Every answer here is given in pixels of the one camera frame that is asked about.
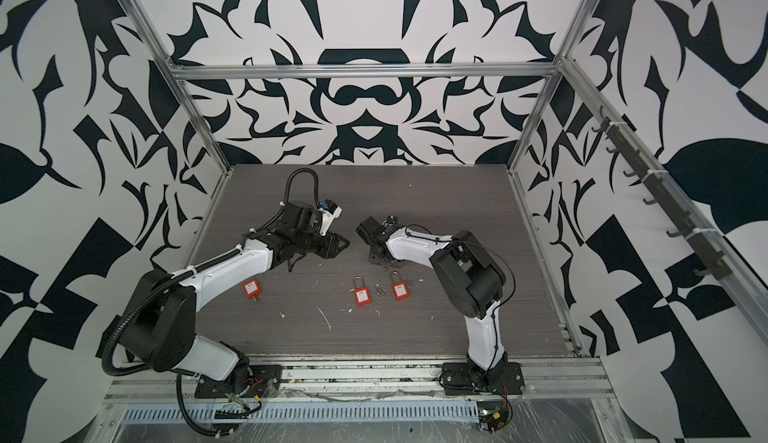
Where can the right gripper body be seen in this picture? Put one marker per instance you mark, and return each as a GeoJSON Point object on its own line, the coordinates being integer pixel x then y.
{"type": "Point", "coordinates": [374, 258]}

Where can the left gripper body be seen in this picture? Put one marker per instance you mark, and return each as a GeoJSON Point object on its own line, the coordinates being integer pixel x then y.
{"type": "Point", "coordinates": [326, 246]}

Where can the red padlock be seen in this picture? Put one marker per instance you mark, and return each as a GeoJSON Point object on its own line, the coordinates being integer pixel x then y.
{"type": "Point", "coordinates": [399, 286]}
{"type": "Point", "coordinates": [361, 292]}
{"type": "Point", "coordinates": [252, 289]}

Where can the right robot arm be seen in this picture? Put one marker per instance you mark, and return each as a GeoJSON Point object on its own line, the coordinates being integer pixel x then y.
{"type": "Point", "coordinates": [470, 277]}

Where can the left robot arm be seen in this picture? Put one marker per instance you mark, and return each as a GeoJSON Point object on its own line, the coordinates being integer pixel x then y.
{"type": "Point", "coordinates": [157, 330]}

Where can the small electronics board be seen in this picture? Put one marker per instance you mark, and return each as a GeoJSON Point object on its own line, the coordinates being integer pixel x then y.
{"type": "Point", "coordinates": [494, 415]}

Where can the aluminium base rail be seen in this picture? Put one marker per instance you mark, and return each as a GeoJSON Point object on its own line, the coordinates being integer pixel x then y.
{"type": "Point", "coordinates": [379, 377]}

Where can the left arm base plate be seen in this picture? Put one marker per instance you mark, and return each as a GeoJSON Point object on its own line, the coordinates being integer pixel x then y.
{"type": "Point", "coordinates": [254, 380]}

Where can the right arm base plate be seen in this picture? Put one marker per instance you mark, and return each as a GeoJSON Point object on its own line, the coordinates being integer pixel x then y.
{"type": "Point", "coordinates": [468, 379]}

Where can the white slotted cable duct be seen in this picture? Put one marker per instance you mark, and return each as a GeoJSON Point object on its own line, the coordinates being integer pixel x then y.
{"type": "Point", "coordinates": [340, 412]}

